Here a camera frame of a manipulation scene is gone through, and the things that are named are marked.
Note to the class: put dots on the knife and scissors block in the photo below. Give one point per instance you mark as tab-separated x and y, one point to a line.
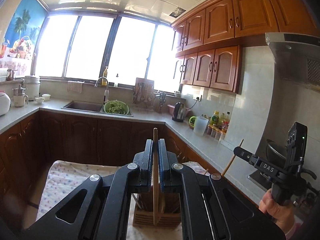
160	101

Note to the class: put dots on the green label bottle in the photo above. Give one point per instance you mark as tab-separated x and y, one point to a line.
215	117

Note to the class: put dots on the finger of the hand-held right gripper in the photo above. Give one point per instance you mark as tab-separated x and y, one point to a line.
246	155

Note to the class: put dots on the tropical fruit wall poster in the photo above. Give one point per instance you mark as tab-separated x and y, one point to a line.
22	30

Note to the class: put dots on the steel range hood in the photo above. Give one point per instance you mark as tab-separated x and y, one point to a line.
295	55

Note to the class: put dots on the colander of green vegetables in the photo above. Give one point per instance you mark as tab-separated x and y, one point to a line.
116	107

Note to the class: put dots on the white hanging towel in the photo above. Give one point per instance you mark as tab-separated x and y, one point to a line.
75	87

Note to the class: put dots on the spice jar set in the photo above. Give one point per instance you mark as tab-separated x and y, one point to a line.
216	132

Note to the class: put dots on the white bowls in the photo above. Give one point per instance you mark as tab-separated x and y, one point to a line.
43	98

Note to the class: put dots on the metal wok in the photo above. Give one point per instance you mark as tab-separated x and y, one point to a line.
275	152

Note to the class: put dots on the yellow soap bottle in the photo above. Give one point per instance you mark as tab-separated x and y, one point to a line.
106	72

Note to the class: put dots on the pink plastic container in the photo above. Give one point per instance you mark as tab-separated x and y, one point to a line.
170	108

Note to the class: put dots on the wall socket with plug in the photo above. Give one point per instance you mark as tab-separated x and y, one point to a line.
197	98

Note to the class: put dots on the steel kitchen sink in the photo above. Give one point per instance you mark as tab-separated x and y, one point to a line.
82	106

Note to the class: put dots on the metal chopstick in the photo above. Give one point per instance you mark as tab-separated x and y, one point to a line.
137	201

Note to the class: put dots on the floral white tablecloth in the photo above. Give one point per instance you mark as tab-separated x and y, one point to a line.
70	180

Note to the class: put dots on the wooden utensil holder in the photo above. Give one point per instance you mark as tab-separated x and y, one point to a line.
145	217

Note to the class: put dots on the cutting board utensil rack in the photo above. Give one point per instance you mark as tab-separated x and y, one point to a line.
143	91

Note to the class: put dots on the red label bottle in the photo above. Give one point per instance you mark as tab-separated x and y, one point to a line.
225	126

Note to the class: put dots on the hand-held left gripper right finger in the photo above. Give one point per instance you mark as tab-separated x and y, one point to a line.
162	165

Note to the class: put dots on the person's right forearm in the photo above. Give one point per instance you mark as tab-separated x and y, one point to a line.
291	232

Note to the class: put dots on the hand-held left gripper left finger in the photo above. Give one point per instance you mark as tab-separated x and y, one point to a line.
147	165

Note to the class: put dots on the steel electric kettle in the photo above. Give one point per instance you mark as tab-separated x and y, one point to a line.
178	112

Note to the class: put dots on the small white sill bowl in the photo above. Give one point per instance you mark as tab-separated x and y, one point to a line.
178	94

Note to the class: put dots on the wooden upper cabinets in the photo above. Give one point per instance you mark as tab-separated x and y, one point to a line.
225	65

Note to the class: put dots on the wooden base cabinets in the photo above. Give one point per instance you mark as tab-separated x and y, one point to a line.
82	135

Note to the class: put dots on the cooking oil bottle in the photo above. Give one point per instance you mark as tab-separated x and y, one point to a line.
222	118

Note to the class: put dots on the kitchen window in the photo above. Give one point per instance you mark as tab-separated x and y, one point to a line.
92	50

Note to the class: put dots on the chrome faucet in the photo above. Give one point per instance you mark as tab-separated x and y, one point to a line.
106	92

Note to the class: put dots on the white steamer pot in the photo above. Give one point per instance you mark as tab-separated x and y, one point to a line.
32	87

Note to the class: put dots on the white rice cooker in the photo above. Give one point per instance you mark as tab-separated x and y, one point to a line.
4	102

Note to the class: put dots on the person's right hand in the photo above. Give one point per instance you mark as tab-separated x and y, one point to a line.
275	210

